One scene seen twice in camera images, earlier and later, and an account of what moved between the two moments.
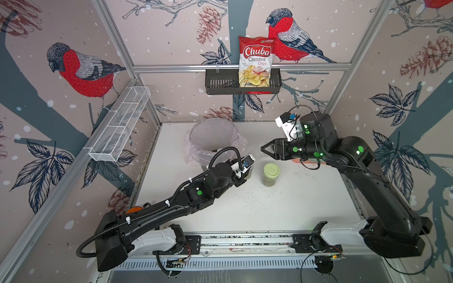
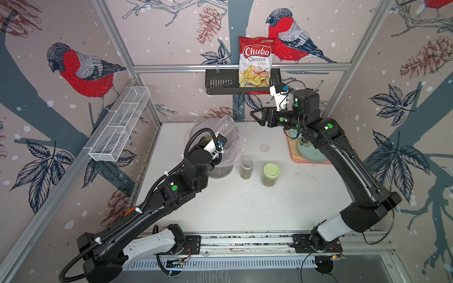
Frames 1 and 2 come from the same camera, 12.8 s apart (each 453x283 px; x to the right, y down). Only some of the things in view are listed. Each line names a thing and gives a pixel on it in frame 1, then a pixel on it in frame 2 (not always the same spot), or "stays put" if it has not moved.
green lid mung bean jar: [270, 174] stays put
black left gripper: [240, 181] to [201, 143]
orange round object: [134, 209] stays put
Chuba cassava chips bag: [255, 61] stays put
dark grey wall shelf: [226, 81] stays put
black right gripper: [277, 144] to [265, 112]
